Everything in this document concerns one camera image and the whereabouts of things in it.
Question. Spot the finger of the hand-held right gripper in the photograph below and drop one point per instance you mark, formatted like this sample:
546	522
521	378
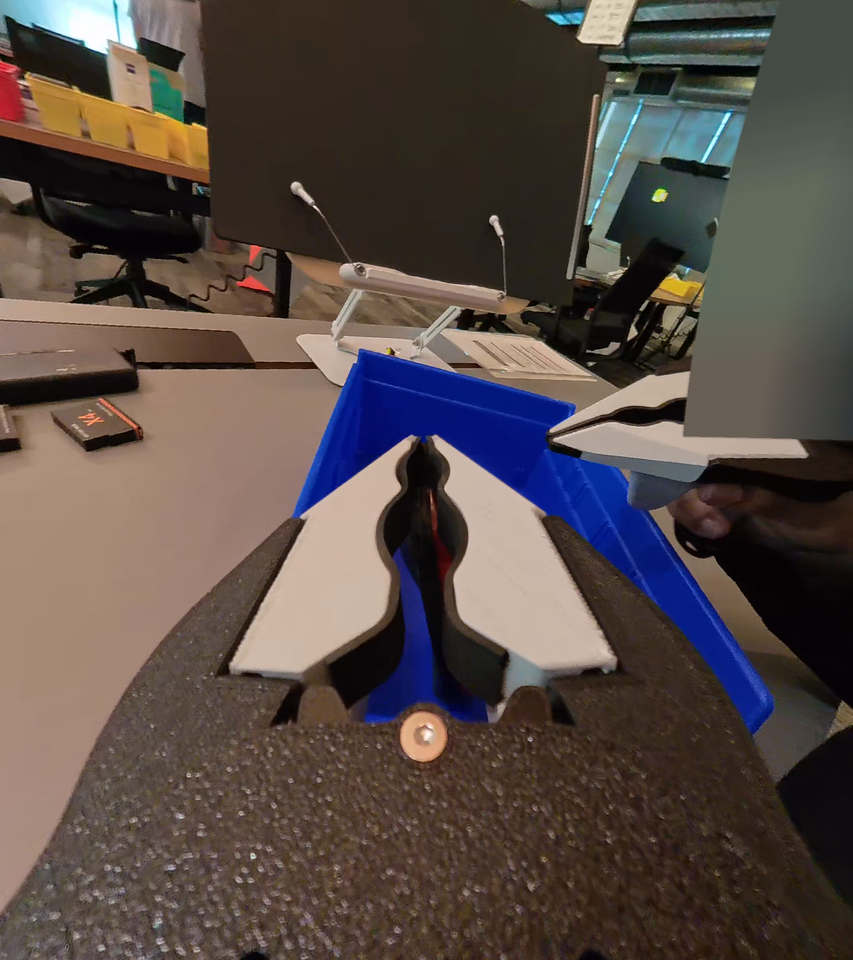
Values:
644	446
644	388

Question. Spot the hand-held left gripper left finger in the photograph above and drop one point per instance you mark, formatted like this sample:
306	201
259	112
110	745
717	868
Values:
321	592

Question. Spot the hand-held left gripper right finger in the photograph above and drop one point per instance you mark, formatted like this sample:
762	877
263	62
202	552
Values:
524	592

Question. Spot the red handheld game toy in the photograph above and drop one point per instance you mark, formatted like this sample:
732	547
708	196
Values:
426	570

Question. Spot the blue plastic bin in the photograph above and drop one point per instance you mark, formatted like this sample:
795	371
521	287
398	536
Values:
471	405

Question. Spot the person's right forearm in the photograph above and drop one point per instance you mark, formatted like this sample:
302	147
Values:
831	622

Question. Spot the person's right hand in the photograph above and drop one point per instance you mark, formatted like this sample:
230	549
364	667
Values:
786	525

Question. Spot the black office chair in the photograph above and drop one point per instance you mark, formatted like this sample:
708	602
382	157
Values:
621	300
126	225

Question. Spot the yellow plastic bin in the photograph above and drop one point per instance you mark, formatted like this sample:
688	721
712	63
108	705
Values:
149	135
55	105
108	124
680	285
190	146

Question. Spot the paper sheet in plastic sleeve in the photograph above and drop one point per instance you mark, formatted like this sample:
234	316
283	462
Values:
516	356

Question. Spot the large black monitor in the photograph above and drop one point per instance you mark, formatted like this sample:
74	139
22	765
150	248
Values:
666	217

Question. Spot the white laptop stand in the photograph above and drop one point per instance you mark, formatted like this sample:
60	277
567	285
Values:
426	285

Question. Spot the dark desk flap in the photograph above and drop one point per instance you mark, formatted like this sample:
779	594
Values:
171	345

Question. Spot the red floor marker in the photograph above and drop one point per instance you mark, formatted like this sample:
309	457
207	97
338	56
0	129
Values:
252	281

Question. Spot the large black board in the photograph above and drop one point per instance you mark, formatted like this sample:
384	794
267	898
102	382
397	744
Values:
396	135

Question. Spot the black flat power hub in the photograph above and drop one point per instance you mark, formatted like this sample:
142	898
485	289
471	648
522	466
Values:
36	375

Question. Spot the green box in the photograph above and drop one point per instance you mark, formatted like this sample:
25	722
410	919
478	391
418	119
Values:
168	94

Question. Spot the wooden workbench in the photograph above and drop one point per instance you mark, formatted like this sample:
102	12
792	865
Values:
21	131

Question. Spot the white carton box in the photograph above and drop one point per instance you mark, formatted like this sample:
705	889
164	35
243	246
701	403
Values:
128	75

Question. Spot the dark desk monitor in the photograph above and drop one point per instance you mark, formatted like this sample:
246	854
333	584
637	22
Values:
59	56

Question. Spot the silver ventilation duct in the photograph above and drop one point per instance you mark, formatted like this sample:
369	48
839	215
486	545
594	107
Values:
681	45

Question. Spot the white paper wall list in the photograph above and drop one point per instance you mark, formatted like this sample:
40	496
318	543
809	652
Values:
606	19

